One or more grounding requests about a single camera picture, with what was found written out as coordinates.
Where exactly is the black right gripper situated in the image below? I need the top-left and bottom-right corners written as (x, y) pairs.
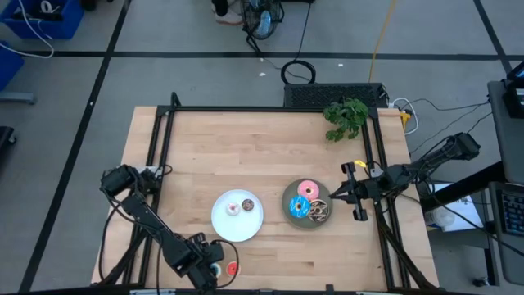
top-left (329, 161), bottom-right (391, 223)

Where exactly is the black coiled floor cable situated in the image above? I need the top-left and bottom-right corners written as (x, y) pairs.
top-left (280, 0), bottom-right (318, 86)

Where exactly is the large chocolate striped donut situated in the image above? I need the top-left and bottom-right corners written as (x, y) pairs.
top-left (307, 198), bottom-right (332, 224)

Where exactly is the person's foot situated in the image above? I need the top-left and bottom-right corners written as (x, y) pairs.
top-left (210, 0), bottom-right (244, 27)

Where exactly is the black computer case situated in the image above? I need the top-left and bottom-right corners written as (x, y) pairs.
top-left (282, 82), bottom-right (388, 110)

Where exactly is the large blue frosted donut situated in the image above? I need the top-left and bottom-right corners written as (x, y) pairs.
top-left (288, 195), bottom-right (313, 220)

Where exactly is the dull olive round plate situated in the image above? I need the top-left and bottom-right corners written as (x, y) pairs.
top-left (281, 178), bottom-right (334, 230)

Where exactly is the black wire floor fan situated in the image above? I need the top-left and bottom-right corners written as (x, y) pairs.
top-left (240, 0), bottom-right (285, 41)

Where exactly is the green potted plant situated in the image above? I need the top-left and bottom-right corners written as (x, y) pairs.
top-left (322, 97), bottom-right (371, 143)

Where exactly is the white round plate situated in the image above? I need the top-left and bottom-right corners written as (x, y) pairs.
top-left (210, 188), bottom-right (265, 243)

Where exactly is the black keyboard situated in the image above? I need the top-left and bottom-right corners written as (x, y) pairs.
top-left (499, 189), bottom-right (524, 239)

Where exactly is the black desk beam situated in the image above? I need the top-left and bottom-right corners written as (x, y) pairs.
top-left (420, 161), bottom-right (506, 213)

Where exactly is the white cup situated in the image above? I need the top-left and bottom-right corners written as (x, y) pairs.
top-left (425, 206), bottom-right (457, 229)

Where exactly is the grey metal base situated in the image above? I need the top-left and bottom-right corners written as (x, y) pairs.
top-left (0, 91), bottom-right (37, 106)

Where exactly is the large pink frosted donut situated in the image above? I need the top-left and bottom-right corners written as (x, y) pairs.
top-left (296, 179), bottom-right (321, 202)

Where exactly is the yellow hanging cable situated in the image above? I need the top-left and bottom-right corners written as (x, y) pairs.
top-left (368, 0), bottom-right (399, 84)

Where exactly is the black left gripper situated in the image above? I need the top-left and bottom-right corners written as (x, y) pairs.
top-left (188, 233), bottom-right (226, 293)

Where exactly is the white paper sheet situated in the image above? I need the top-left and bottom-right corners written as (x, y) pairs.
top-left (425, 183), bottom-right (486, 234)

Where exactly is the black laptop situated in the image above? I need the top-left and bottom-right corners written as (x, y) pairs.
top-left (502, 60), bottom-right (524, 120)

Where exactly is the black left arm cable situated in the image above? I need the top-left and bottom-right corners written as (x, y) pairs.
top-left (210, 238), bottom-right (242, 290)

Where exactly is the black aluminium table frame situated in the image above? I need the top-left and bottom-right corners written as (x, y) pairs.
top-left (92, 92), bottom-right (441, 295)

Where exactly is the grey desk top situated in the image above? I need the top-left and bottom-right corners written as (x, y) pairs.
top-left (486, 79), bottom-right (524, 186)
top-left (487, 181), bottom-right (524, 287)

